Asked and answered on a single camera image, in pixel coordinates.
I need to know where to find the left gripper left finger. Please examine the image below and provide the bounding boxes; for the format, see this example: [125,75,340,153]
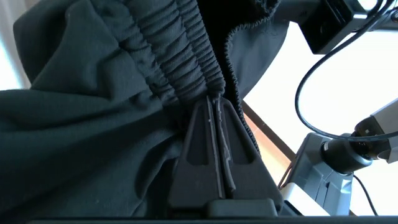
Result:
[169,95,225,210]

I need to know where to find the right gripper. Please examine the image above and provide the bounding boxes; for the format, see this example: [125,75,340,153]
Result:
[274,0,398,55]

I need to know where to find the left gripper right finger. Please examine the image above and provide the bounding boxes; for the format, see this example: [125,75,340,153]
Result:
[215,96,283,213]

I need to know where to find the black shorts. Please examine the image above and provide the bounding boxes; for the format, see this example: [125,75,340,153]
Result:
[0,0,290,218]

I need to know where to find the black cable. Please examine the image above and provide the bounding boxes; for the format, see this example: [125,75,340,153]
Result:
[353,173,379,217]
[294,0,398,142]

